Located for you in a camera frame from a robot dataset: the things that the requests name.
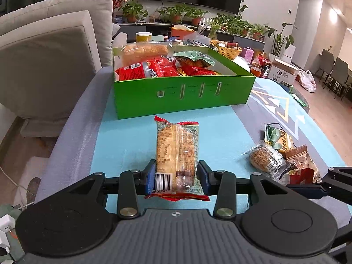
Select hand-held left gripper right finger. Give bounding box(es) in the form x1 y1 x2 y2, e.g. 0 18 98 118
197 159 293 220

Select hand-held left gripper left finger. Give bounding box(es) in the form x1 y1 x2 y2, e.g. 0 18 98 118
59 159 157 220

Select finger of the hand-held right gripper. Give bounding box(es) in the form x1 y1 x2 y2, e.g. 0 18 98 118
286 166 352 200

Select beige cracker packet red ends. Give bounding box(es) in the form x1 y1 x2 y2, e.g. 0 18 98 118
144 115 211 202

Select green cardboard box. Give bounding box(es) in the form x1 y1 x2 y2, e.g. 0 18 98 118
112 42 257 120

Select brown snack packet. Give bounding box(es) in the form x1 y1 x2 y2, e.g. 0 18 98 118
284 144 321 185

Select round cereal cake packet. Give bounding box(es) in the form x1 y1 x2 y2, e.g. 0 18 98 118
241 142 292 178

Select green yellow snack packet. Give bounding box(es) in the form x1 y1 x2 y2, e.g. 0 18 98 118
264 123 295 151

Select red snack packet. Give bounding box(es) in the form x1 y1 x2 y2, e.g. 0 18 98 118
150 57 179 78
115 62 155 82

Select white plastic bag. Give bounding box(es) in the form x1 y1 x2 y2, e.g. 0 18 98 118
298 70 317 93

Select white brown cardboard box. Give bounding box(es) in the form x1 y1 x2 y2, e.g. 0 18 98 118
268 58 300 88

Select teal snack packet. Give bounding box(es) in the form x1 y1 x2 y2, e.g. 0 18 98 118
173 50 216 68

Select dining chairs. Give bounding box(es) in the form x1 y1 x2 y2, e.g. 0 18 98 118
314 48 352 101

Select bread loaf packet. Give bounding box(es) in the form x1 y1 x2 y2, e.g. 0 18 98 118
122 43 168 61

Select yellow wicker basket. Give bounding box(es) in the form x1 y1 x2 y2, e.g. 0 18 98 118
210 40 243 60

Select red snack bags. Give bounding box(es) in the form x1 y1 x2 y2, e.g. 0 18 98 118
255 55 271 69

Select pink box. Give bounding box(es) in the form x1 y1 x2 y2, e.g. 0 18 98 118
243 47 255 63

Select yellow jar white lid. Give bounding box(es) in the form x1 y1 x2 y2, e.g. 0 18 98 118
136 31 153 44

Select orange box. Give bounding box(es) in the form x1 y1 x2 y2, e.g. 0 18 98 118
171 25 196 40

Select dark television cabinet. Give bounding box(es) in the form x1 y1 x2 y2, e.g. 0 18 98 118
118 21 266 51

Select spider plant in vase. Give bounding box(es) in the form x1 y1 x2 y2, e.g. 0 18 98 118
205 16 229 40

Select tall leafy plant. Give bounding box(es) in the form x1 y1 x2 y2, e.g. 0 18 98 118
264 22 299 62

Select white power plug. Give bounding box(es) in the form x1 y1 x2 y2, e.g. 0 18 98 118
0 214 15 254

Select grey sofa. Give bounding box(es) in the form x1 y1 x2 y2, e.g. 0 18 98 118
0 0 128 138

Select potted green plant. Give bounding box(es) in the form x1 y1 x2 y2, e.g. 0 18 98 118
225 15 254 37
249 23 267 41
187 7 210 27
158 4 190 25
118 0 149 24

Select white cable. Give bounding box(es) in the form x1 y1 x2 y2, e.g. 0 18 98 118
0 166 37 207

